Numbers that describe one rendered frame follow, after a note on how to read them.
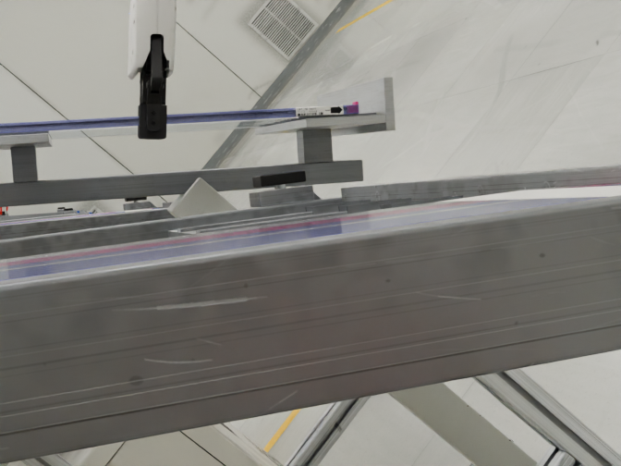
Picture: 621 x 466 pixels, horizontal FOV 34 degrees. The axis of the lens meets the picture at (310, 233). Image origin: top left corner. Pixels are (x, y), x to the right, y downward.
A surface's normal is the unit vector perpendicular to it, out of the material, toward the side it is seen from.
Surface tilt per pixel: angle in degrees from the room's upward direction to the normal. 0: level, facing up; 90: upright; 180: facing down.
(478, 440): 90
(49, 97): 90
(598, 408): 0
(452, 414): 90
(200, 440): 90
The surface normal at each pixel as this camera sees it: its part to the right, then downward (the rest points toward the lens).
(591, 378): -0.74, -0.63
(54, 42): 0.27, 0.02
